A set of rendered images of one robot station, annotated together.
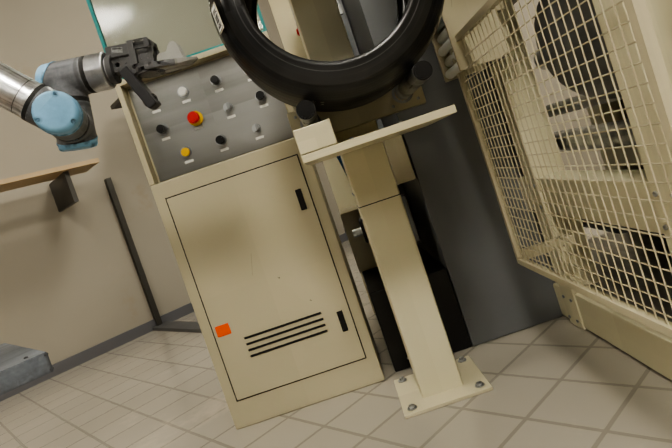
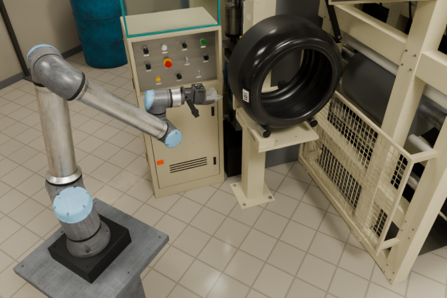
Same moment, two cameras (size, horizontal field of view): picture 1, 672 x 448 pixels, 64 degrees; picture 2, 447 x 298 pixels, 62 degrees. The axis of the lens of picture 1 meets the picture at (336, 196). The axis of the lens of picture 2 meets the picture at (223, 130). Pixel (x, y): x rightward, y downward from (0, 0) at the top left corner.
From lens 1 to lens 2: 1.51 m
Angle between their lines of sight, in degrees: 38
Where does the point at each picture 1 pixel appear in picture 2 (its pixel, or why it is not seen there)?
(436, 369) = (255, 190)
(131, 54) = (196, 96)
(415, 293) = (258, 165)
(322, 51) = not seen: hidden behind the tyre
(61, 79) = (160, 106)
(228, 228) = (174, 120)
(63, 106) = (177, 138)
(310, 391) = (192, 185)
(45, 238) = not seen: outside the picture
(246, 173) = not seen: hidden behind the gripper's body
